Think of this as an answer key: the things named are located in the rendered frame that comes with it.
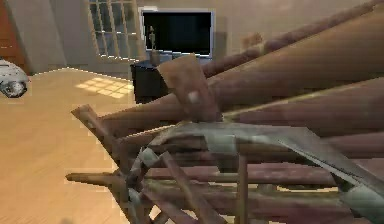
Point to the black television stand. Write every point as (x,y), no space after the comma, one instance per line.
(146,80)

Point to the thin brown figurine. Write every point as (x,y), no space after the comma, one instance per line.
(153,46)

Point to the black television set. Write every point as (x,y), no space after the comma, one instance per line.
(176,31)

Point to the brown wooden slatted chair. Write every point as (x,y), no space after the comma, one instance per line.
(300,83)

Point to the white paned window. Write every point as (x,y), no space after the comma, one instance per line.
(113,28)

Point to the grey white rounded object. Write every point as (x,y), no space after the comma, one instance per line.
(11,80)

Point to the red brown room door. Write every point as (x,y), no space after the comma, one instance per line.
(8,33)

